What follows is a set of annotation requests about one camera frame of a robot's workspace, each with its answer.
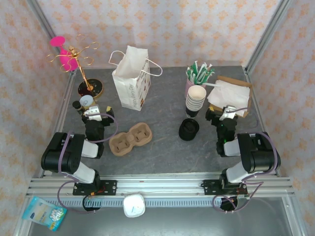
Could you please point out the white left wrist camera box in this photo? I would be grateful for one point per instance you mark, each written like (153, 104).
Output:
(93, 113)

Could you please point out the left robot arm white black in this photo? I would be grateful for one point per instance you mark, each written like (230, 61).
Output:
(61, 152)

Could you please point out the aluminium corner post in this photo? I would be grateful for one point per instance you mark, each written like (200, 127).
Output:
(270, 27)
(44, 22)

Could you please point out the gold can with white lid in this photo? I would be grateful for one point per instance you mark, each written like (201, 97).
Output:
(88, 102)

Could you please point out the aluminium frame rail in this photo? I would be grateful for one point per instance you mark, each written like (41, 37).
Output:
(160, 184)

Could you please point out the stack of black paper cups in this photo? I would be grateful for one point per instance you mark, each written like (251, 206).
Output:
(195, 98)

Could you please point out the blue wet wipes packet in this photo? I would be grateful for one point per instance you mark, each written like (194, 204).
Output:
(44, 214)

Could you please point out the green white wrapped straw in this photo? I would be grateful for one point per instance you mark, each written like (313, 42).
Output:
(208, 71)
(202, 71)
(195, 67)
(190, 75)
(210, 76)

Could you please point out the white napkins on tray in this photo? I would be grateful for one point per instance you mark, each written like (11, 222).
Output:
(233, 79)

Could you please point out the white rounded square device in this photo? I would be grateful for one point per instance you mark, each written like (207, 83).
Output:
(133, 205)

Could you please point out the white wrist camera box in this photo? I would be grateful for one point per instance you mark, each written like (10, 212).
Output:
(93, 113)
(227, 111)

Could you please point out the stack of black cup lids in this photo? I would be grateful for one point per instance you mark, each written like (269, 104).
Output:
(189, 129)

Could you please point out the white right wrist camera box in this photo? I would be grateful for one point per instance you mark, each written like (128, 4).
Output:
(227, 111)

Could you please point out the aluminium table side rail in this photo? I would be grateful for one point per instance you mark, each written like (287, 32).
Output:
(257, 103)
(57, 123)

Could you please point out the pink plastic wine glass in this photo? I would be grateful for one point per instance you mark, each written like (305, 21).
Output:
(66, 61)

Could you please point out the white paper takeout bag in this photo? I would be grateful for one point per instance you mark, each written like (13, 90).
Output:
(130, 86)

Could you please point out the small dark bottle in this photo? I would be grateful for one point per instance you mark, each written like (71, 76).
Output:
(77, 105)

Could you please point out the pink straw holder cup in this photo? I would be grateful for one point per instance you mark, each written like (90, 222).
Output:
(188, 88)

